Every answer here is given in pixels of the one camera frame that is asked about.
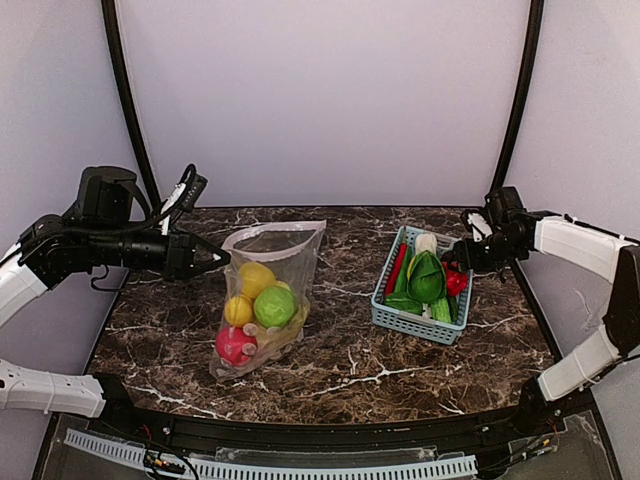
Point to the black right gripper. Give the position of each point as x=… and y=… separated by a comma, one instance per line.
x=465, y=255

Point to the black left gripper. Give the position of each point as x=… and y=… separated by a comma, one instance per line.
x=176, y=255

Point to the yellow lemon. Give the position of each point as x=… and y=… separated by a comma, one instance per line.
x=255, y=277

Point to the orange yellow mango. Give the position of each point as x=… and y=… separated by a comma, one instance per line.
x=238, y=311

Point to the clear zip top bag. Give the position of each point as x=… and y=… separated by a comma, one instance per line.
x=290, y=250

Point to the red apple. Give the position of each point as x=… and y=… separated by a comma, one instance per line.
x=234, y=347

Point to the green apple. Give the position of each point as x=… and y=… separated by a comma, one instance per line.
x=275, y=307

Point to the yellow white napa cabbage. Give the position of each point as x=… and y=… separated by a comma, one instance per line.
x=272, y=342

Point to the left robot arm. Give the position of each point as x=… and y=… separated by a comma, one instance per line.
x=110, y=224

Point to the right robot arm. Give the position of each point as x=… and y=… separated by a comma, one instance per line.
x=586, y=271

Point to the green leafy vegetable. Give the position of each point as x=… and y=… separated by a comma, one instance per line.
x=426, y=278

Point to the green cucumber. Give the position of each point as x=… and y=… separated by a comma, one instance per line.
x=453, y=309

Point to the light blue plastic basket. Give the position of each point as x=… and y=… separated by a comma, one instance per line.
x=403, y=322

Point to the red chili pepper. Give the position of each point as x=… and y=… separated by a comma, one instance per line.
x=395, y=272

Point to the green bitter gourd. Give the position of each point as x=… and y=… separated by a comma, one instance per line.
x=440, y=310

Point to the green bell pepper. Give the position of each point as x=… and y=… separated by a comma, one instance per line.
x=403, y=302

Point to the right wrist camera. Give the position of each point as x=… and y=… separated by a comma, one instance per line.
x=476, y=225

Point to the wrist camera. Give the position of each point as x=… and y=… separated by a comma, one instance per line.
x=476, y=225
x=183, y=198

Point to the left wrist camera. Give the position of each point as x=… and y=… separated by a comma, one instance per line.
x=183, y=198

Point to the black front rail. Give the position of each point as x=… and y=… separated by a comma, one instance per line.
x=482, y=433

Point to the white slotted cable duct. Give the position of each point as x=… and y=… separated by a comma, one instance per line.
x=229, y=463

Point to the left black frame post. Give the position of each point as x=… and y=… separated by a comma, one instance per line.
x=125, y=93

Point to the black frame post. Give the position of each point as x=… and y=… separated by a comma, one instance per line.
x=525, y=74
x=125, y=93

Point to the right black frame post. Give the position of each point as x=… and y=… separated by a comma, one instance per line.
x=525, y=74

